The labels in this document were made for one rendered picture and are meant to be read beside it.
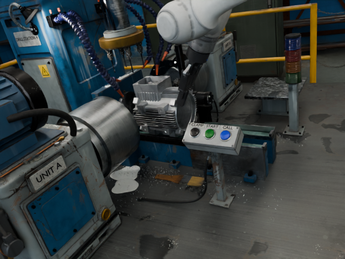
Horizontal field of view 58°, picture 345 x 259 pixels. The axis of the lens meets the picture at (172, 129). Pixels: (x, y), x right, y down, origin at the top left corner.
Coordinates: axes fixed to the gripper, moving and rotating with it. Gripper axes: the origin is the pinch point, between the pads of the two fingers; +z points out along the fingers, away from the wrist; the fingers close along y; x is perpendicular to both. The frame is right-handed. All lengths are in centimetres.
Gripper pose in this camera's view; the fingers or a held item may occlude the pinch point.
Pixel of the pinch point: (182, 96)
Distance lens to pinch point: 114.7
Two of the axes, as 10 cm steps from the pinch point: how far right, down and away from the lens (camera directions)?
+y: -5.0, 4.6, -7.3
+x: 8.2, 5.1, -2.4
